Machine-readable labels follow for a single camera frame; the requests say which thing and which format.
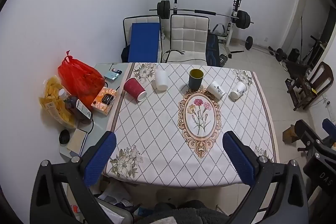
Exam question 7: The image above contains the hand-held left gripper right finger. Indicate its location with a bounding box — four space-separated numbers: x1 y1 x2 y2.
223 131 309 224

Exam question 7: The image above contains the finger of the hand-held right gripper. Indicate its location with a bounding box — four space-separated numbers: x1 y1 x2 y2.
294 120 323 154
322 118 336 141

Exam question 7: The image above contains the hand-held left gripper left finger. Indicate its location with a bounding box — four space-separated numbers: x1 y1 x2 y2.
30 132 117 224

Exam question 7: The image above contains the white cup with floral print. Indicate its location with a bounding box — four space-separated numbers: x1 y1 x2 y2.
228 81 247 102

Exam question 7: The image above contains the white cup with black print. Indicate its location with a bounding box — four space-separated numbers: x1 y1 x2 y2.
206 80 226 100

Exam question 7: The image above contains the red ribbed paper cup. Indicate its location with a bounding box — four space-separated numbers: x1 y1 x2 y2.
123 77 147 102

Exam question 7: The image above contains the dark green cup yellow inside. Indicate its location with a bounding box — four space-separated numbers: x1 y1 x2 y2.
188 69 204 90

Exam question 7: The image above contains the plain white plastic cup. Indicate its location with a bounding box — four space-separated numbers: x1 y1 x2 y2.
154 70 168 91

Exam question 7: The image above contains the cardboard box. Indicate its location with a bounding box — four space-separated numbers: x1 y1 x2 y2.
282 125 298 144

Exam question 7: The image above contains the pile of papers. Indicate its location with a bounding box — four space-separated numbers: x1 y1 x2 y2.
97 181 137 214

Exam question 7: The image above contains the black round lid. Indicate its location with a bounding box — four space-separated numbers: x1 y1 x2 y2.
59 129 70 145

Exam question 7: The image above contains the dark wooden chair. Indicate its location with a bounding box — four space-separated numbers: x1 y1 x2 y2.
285 61 334 111

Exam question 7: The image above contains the orange tissue box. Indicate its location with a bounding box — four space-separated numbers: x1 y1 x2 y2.
91 88 117 116

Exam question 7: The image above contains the bottle of dark liquid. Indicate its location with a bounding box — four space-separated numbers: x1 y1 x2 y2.
58 89 93 122

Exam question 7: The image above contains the floral diamond-pattern tablecloth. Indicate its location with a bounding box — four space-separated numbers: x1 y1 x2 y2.
102 62 279 188

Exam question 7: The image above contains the grey fleece clothing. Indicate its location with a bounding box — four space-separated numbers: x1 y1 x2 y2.
134 200 231 224

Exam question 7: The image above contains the black exercise machine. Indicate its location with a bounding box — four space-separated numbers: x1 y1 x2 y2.
301 35 328 67

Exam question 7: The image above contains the bag of yellow chips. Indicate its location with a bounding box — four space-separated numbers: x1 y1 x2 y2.
39 75 78 128

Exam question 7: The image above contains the black dumbbell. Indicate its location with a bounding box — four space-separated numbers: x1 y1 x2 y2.
268 47 288 62

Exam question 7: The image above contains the red plastic bag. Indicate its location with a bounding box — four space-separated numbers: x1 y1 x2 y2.
58 50 105 109

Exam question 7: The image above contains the blue packet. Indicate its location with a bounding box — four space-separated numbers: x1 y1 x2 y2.
104 68 122 81

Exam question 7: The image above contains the chrome dumbbell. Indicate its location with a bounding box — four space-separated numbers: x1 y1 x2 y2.
219 53 233 67

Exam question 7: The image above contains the black backpack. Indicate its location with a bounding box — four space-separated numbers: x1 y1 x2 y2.
121 45 131 63

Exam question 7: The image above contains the short barbell with black plate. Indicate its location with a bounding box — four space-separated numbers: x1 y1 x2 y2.
231 36 271 54

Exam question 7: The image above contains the black bench pad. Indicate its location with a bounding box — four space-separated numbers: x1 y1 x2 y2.
205 34 220 67

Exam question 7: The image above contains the blue mat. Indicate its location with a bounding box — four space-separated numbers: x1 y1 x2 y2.
127 23 161 63

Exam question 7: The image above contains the barbell on rack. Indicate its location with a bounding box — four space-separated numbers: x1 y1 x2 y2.
172 0 243 54

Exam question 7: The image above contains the white padded chair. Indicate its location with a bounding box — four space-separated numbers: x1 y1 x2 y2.
123 15 162 63
167 14 210 65

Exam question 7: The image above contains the long barbell with black plates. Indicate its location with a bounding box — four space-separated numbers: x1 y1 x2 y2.
149 0 255 30

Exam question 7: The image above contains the thin black cable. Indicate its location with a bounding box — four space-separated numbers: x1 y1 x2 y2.
81 119 95 143

